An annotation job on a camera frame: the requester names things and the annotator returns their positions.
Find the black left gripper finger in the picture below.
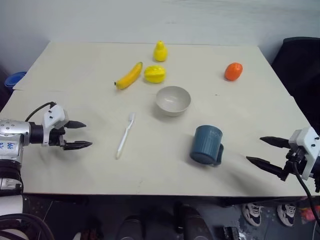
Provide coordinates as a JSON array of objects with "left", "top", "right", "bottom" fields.
[
  {"left": 62, "top": 140, "right": 93, "bottom": 151},
  {"left": 66, "top": 120, "right": 87, "bottom": 130}
]

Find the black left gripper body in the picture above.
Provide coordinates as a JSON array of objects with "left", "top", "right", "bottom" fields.
[{"left": 48, "top": 120, "right": 70, "bottom": 151}]

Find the beige bowl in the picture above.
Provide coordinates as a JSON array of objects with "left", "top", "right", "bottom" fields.
[{"left": 155, "top": 85, "right": 192, "bottom": 118}]

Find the white black sneaker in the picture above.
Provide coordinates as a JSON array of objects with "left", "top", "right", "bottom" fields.
[
  {"left": 276, "top": 203, "right": 297, "bottom": 227},
  {"left": 241, "top": 202, "right": 264, "bottom": 227}
]

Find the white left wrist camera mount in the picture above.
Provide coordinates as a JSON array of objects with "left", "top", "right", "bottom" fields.
[{"left": 40, "top": 104, "right": 69, "bottom": 147}]

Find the blue ribbed mug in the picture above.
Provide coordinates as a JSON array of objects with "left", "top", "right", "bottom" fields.
[{"left": 189, "top": 124, "right": 225, "bottom": 167}]

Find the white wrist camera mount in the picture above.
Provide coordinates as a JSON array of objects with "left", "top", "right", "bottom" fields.
[
  {"left": 288, "top": 126, "right": 320, "bottom": 181},
  {"left": 40, "top": 104, "right": 69, "bottom": 147}
]

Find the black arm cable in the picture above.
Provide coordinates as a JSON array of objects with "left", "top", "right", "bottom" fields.
[
  {"left": 24, "top": 101, "right": 57, "bottom": 123},
  {"left": 293, "top": 159, "right": 320, "bottom": 240}
]

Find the yellow toy starfruit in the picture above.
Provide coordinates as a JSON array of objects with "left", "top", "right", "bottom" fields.
[{"left": 143, "top": 65, "right": 167, "bottom": 84}]

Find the blue plastic basin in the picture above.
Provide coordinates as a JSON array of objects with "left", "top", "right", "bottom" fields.
[{"left": 4, "top": 71, "right": 27, "bottom": 90}]

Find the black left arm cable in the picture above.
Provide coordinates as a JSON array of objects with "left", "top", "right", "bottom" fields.
[{"left": 24, "top": 101, "right": 57, "bottom": 123}]

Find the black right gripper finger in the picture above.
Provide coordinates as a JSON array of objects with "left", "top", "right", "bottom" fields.
[
  {"left": 259, "top": 136, "right": 292, "bottom": 150},
  {"left": 246, "top": 156, "right": 285, "bottom": 176}
]

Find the yellow toy pear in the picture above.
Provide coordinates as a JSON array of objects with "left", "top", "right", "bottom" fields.
[{"left": 152, "top": 40, "right": 168, "bottom": 63}]

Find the white toothbrush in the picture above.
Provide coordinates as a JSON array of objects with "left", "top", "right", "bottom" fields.
[{"left": 115, "top": 112, "right": 136, "bottom": 160}]

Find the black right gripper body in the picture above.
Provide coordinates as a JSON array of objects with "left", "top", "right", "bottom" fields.
[{"left": 279, "top": 147, "right": 309, "bottom": 182}]

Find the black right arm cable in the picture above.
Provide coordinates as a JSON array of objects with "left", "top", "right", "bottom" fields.
[{"left": 293, "top": 159, "right": 320, "bottom": 240}]

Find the orange toy fruit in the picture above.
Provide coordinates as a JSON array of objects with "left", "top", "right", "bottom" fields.
[{"left": 224, "top": 62, "right": 244, "bottom": 82}]

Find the black chair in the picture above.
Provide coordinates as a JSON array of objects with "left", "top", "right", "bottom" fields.
[{"left": 270, "top": 36, "right": 320, "bottom": 131}]

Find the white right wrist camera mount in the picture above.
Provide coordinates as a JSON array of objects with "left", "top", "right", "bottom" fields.
[{"left": 288, "top": 126, "right": 320, "bottom": 181}]

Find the yellow toy banana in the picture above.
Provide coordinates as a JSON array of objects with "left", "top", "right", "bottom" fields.
[{"left": 114, "top": 61, "right": 144, "bottom": 91}]

